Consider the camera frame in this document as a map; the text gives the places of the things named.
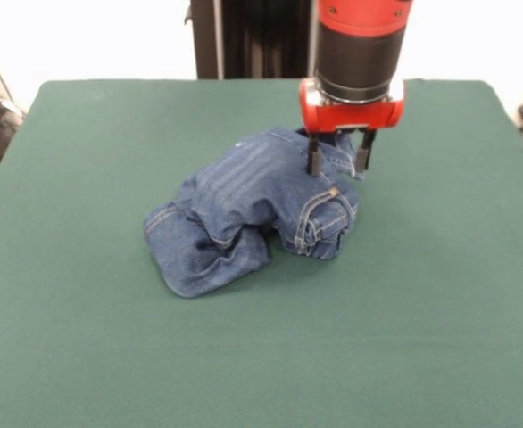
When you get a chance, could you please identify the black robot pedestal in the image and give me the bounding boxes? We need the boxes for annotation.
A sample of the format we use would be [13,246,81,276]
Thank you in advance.
[184,0,320,80]

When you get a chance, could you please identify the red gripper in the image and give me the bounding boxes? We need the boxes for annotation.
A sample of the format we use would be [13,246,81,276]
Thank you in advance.
[298,78,406,176]

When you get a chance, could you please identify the dark green table cloth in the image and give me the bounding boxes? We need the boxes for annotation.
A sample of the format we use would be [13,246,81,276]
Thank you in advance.
[0,78,523,428]

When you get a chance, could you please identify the blue denim jeans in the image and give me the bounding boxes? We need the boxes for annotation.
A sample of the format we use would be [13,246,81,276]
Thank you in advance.
[143,127,366,299]

